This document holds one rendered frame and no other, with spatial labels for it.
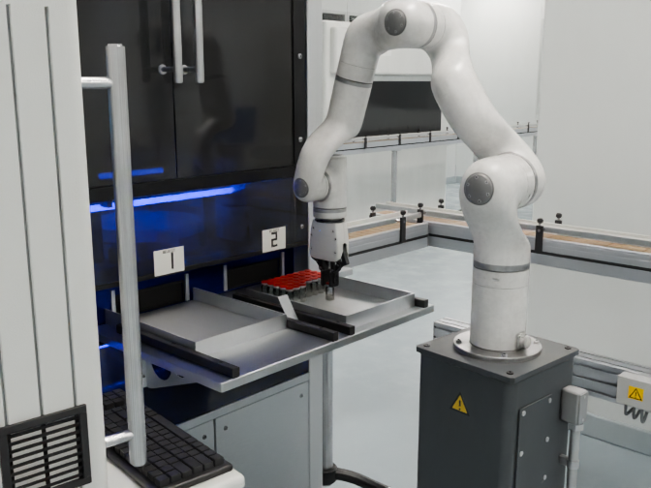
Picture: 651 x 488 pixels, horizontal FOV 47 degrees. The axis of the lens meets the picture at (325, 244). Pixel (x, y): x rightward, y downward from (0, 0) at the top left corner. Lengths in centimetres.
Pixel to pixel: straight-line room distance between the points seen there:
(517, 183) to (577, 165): 162
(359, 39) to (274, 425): 109
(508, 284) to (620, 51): 163
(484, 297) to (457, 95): 43
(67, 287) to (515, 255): 93
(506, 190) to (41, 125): 90
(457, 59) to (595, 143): 153
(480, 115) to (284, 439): 111
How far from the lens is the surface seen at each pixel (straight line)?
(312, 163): 178
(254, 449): 216
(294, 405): 223
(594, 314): 323
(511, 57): 1075
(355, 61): 178
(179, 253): 182
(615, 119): 309
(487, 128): 163
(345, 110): 180
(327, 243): 188
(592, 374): 262
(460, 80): 163
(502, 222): 155
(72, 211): 102
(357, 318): 174
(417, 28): 162
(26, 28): 99
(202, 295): 194
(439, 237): 277
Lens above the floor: 143
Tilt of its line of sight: 12 degrees down
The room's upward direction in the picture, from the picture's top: straight up
